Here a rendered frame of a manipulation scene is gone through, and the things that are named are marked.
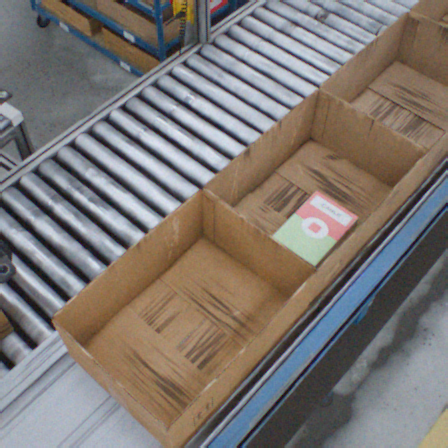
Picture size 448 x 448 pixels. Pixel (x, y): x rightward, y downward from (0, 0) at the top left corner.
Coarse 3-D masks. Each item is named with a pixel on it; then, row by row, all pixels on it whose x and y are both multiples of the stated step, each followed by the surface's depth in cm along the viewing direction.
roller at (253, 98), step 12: (192, 60) 190; (204, 60) 189; (204, 72) 188; (216, 72) 186; (216, 84) 187; (228, 84) 184; (240, 84) 183; (240, 96) 183; (252, 96) 180; (264, 96) 180; (264, 108) 179; (276, 108) 177; (276, 120) 178
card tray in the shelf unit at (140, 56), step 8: (104, 32) 280; (112, 32) 286; (104, 40) 285; (112, 40) 280; (120, 40) 275; (112, 48) 284; (120, 48) 280; (128, 48) 275; (136, 48) 271; (144, 48) 285; (176, 48) 284; (128, 56) 280; (136, 56) 275; (144, 56) 270; (152, 56) 282; (168, 56) 281; (144, 64) 275; (152, 64) 270
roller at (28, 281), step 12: (24, 264) 149; (24, 276) 145; (36, 276) 146; (24, 288) 145; (36, 288) 144; (48, 288) 144; (36, 300) 143; (48, 300) 142; (60, 300) 142; (48, 312) 141
